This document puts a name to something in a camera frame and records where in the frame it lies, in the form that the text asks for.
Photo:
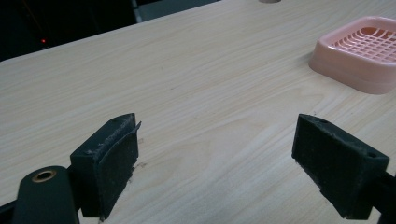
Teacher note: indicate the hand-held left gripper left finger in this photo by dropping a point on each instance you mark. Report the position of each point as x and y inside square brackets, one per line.
[106, 168]

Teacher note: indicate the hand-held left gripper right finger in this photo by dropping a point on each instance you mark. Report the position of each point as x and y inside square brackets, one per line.
[336, 161]

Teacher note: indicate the dark equipment with red light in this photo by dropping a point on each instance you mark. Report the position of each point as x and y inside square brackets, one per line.
[62, 21]

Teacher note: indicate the pink plastic soap dish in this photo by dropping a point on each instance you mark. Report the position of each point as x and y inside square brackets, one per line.
[358, 59]

